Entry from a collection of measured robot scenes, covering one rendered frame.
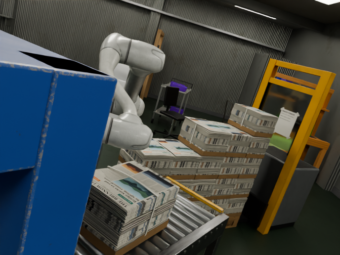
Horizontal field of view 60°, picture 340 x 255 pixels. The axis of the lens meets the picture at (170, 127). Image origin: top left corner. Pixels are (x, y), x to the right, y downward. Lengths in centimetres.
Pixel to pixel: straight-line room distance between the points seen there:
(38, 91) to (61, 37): 1000
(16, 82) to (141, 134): 85
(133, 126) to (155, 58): 52
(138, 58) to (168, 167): 115
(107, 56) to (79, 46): 870
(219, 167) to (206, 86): 727
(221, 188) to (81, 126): 271
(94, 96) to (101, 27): 966
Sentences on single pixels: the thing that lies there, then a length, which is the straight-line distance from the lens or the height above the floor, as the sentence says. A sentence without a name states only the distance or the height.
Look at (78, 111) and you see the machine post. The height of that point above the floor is 151.
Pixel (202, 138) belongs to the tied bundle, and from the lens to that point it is 258.
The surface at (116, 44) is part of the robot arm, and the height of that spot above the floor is 155.
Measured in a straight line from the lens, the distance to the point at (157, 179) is 138.
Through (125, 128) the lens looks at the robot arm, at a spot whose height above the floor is 129.
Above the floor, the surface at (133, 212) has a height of 101.
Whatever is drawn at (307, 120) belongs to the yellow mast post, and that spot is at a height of 134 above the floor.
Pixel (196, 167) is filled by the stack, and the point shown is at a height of 72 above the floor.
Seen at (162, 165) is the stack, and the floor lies 74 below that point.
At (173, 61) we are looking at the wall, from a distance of 978.
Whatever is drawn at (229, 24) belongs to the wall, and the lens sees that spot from 1002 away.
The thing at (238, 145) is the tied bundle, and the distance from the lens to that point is 286.
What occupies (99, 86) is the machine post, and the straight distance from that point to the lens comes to 32.
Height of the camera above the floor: 159
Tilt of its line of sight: 14 degrees down
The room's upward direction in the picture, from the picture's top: 17 degrees clockwise
